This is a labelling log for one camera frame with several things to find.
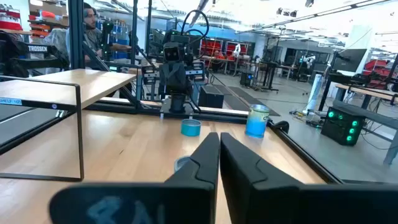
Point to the black floor box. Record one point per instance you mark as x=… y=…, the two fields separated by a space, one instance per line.
x=211 y=97

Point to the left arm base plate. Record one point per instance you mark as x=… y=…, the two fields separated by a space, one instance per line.
x=194 y=111

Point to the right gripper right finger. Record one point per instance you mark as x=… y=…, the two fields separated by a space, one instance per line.
x=280 y=202

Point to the black floor mat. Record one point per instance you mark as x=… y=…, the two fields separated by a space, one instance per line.
x=245 y=96

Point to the black monitor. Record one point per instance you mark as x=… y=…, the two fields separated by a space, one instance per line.
x=349 y=59

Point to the teal short tin can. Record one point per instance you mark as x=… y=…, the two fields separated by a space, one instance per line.
x=190 y=129

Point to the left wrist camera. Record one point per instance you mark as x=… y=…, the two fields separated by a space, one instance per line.
x=173 y=53

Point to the black computer green lights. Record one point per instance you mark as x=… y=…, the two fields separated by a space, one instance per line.
x=339 y=130

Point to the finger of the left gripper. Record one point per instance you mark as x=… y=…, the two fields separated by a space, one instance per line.
x=168 y=79
x=183 y=79

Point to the person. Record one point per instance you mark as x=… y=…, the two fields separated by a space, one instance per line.
x=91 y=20

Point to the black aluminium table frame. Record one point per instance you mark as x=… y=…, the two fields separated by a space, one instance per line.
x=224 y=117

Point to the red storage bins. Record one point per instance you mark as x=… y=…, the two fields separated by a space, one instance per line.
x=9 y=23

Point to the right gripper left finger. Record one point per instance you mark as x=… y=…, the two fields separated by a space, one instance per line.
x=186 y=202

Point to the white cylinder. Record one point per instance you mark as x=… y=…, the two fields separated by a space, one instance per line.
x=314 y=93

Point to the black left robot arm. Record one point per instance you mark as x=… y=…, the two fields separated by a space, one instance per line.
x=178 y=104

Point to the black box white labels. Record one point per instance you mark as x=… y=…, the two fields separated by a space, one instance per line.
x=148 y=74
x=196 y=71

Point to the black tower blue light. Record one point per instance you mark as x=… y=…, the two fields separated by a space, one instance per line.
x=246 y=79

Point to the wooden desk black legs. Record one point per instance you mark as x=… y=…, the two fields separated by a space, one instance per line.
x=367 y=91

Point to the red rack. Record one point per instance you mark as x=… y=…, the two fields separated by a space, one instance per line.
x=211 y=48
x=236 y=49

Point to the blue storage bins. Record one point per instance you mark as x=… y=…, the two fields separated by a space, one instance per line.
x=119 y=40

